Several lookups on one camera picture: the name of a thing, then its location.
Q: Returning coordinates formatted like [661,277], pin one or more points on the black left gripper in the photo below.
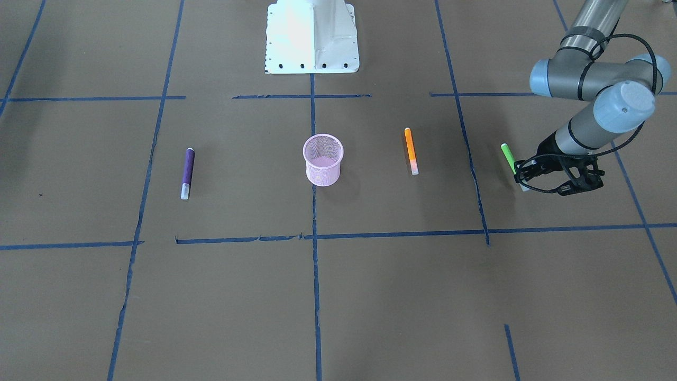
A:
[550,150]

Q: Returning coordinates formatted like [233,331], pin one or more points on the green marker pen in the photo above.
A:
[508,156]

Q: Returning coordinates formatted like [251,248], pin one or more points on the orange marker pen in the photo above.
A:
[413,165]

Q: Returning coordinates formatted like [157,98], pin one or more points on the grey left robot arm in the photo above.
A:
[620,98]

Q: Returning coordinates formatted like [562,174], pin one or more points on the pink mesh pen holder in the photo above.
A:
[323,154]

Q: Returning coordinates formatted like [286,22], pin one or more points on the purple marker pen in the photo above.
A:
[187,174]

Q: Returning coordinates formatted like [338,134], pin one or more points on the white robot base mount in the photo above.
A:
[304,37]

